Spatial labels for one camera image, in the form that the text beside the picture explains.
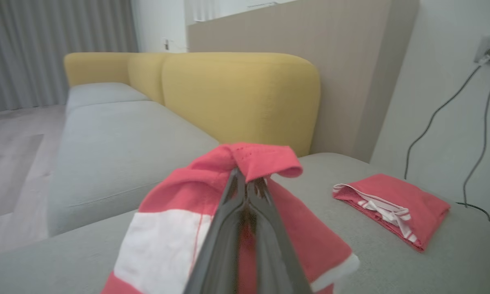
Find yellow end sofa backrest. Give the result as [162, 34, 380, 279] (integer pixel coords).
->
[64, 52, 136, 87]

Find large yellow sofa backrest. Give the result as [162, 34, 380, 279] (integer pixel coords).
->
[161, 52, 321, 158]

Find grey pleated curtain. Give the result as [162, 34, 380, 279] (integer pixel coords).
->
[0, 0, 140, 113]

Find white wall socket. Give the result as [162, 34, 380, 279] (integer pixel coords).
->
[473, 34, 490, 65]

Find narrow yellow sofa backrest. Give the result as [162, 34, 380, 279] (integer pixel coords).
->
[127, 53, 168, 105]

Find red basketball jersey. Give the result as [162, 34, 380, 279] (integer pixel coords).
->
[332, 173, 451, 253]

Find grey sofa seat cushion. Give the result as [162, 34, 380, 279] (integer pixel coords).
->
[65, 82, 152, 117]
[47, 100, 221, 238]

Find red basketball shorts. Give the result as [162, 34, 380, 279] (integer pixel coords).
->
[101, 142, 360, 294]

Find black power cable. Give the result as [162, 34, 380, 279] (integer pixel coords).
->
[403, 61, 485, 180]
[455, 61, 490, 223]

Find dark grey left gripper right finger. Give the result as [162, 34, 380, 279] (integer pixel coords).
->
[246, 178, 313, 294]

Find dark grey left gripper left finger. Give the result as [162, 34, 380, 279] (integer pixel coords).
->
[183, 167, 248, 294]

